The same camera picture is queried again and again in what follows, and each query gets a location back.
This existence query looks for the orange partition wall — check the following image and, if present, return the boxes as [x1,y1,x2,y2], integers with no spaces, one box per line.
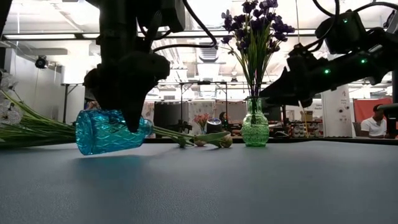
[353,98,393,124]

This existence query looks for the white artificial flower bunch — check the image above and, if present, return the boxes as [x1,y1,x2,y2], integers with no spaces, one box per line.
[0,102,77,149]
[0,70,77,147]
[0,90,77,149]

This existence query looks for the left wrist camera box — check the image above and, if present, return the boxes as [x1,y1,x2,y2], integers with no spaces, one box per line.
[136,0,187,34]

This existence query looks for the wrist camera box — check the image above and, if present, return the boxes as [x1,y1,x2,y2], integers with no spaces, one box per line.
[136,0,187,34]
[315,9,368,55]

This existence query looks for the blue glass vase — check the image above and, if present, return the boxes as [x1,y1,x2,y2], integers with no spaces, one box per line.
[75,108,154,156]

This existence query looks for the overhead light bar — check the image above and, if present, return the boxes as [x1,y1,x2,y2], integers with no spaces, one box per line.
[0,28,318,40]

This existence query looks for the black monitor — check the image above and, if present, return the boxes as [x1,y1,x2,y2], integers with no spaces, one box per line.
[262,104,282,123]

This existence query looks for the black rectangular panel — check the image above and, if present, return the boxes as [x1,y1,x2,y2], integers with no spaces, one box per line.
[154,101,183,128]

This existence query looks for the green glass vase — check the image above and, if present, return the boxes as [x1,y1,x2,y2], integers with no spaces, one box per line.
[241,98,270,147]

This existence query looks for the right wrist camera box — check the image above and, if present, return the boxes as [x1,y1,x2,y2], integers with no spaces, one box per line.
[315,9,368,55]

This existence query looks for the black ceiling spotlight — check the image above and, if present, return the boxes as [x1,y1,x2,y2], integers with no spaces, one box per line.
[34,55,50,70]

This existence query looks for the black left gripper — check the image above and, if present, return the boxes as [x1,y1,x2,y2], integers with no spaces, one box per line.
[83,0,171,133]

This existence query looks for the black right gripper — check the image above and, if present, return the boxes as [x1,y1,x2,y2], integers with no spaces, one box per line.
[259,43,343,108]

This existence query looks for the blue table mat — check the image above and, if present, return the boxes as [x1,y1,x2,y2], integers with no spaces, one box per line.
[0,140,398,224]

